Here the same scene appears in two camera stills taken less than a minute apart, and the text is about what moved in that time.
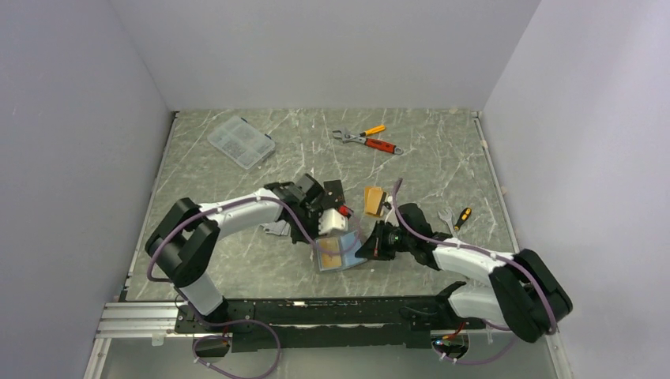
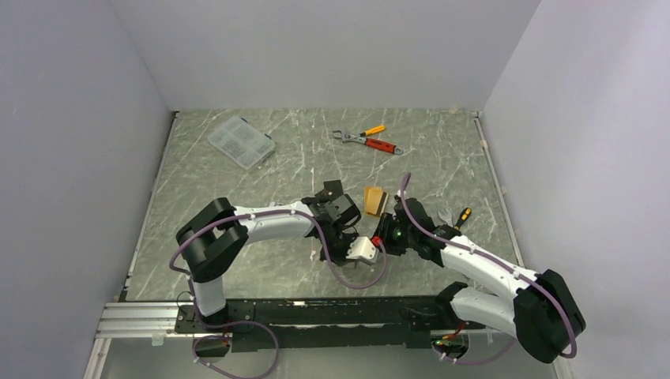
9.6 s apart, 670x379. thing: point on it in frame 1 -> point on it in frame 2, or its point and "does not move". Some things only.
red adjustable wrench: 372,143 does not move
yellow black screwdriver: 464,215 does not move
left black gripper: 313,232 -> 340,259
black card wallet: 333,195 does not move
